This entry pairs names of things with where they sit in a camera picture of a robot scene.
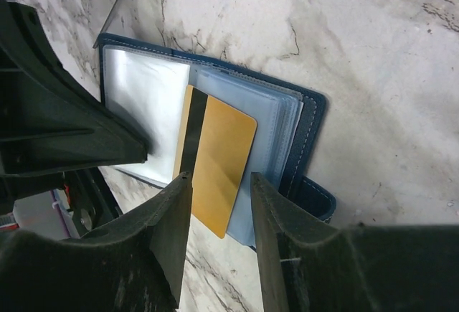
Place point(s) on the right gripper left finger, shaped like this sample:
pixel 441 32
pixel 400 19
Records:
pixel 133 263

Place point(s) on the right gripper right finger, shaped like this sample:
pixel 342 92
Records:
pixel 308 265

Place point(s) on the gold credit card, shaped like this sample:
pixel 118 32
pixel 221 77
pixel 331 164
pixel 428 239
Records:
pixel 214 144

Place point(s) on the blue leather card holder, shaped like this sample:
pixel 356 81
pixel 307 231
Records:
pixel 145 84

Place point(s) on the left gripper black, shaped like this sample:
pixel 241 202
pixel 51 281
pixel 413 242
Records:
pixel 50 123

